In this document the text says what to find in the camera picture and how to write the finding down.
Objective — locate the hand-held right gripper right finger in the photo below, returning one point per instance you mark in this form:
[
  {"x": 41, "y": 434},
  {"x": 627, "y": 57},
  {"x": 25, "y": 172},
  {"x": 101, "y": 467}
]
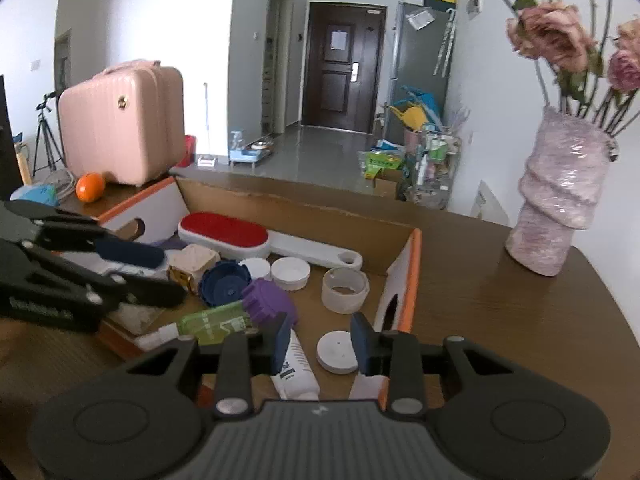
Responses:
[{"x": 362, "y": 347}]

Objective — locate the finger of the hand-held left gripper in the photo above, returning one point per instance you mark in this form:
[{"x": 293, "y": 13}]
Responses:
[
  {"x": 150, "y": 294},
  {"x": 130, "y": 254}
]

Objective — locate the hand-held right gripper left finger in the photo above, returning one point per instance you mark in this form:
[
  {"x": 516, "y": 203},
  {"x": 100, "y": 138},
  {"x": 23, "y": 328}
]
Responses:
[{"x": 282, "y": 342}]

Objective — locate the white round lid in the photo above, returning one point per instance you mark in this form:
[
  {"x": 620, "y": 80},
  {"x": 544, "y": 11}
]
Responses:
[{"x": 336, "y": 352}]

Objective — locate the white tube bottle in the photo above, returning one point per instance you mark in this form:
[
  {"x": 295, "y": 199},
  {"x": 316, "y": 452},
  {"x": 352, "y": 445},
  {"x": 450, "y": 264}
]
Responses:
[{"x": 299, "y": 372}]

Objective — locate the purple ridged cap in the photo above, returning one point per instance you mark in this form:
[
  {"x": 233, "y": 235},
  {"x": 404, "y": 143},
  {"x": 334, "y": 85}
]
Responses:
[{"x": 267, "y": 302}]

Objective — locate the beige square container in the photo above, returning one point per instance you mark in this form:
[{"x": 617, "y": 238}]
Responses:
[{"x": 192, "y": 262}]

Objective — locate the white tape roll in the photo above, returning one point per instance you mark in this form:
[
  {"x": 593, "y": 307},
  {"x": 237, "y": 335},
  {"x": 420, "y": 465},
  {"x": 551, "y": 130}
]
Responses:
[{"x": 345, "y": 292}]

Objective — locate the white screw lid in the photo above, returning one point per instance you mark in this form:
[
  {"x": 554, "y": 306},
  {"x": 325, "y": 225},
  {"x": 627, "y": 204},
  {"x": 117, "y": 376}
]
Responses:
[{"x": 290, "y": 272}]

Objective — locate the green bottle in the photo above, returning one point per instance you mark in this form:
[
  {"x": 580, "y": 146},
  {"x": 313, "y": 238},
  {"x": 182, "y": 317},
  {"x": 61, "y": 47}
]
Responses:
[{"x": 215, "y": 322}]

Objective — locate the blue bottle cap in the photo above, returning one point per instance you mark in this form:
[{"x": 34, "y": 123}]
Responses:
[{"x": 222, "y": 285}]

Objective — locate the small white cap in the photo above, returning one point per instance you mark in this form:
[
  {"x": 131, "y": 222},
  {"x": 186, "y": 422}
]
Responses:
[{"x": 255, "y": 267}]

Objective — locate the red and white lint brush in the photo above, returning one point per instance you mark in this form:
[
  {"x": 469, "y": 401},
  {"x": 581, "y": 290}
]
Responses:
[{"x": 225, "y": 232}]

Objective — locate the red cardboard box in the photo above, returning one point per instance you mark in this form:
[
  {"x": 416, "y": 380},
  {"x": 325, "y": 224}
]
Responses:
[{"x": 320, "y": 215}]

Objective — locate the orange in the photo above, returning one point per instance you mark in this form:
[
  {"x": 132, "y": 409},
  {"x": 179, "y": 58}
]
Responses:
[{"x": 90, "y": 187}]

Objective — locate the blue tissue pack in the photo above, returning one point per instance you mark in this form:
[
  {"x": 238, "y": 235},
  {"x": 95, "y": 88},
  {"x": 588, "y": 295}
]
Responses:
[{"x": 37, "y": 194}]

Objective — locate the pink suitcase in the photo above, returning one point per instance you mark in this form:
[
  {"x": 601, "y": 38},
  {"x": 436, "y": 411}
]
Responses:
[{"x": 120, "y": 125}]

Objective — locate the white mop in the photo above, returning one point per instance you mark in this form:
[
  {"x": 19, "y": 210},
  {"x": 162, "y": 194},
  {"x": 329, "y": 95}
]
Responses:
[{"x": 206, "y": 135}]

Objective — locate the black paper bag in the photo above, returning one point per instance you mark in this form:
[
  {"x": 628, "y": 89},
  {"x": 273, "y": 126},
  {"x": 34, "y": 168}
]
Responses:
[{"x": 7, "y": 150}]

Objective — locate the blue pet feeder stand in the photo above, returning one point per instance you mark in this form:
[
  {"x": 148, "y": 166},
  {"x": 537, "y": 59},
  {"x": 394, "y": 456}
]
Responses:
[{"x": 250, "y": 152}]

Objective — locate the green snack packet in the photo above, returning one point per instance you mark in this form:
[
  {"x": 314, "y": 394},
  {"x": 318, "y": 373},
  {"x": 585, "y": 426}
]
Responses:
[{"x": 382, "y": 164}]

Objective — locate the pink ceramic vase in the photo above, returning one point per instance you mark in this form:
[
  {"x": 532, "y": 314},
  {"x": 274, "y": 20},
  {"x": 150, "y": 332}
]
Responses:
[{"x": 560, "y": 195}]

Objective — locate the dark brown entrance door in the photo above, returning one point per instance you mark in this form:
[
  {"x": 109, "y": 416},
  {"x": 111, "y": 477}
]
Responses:
[{"x": 345, "y": 80}]

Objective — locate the grey refrigerator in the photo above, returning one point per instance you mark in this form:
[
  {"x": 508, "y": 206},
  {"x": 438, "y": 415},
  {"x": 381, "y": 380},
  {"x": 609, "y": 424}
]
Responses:
[{"x": 420, "y": 55}]

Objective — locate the paper sheet on door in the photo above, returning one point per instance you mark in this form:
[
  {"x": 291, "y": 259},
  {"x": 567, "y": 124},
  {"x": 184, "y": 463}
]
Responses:
[{"x": 338, "y": 40}]

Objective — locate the paper sheet on refrigerator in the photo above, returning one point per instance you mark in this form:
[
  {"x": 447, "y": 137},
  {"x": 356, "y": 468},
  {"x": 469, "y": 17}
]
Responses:
[{"x": 420, "y": 19}]

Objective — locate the dried rose bouquet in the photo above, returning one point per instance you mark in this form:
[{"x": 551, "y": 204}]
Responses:
[{"x": 550, "y": 35}]

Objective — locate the camera tripod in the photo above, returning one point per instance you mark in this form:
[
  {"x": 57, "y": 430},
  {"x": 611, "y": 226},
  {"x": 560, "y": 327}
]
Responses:
[{"x": 45, "y": 135}]

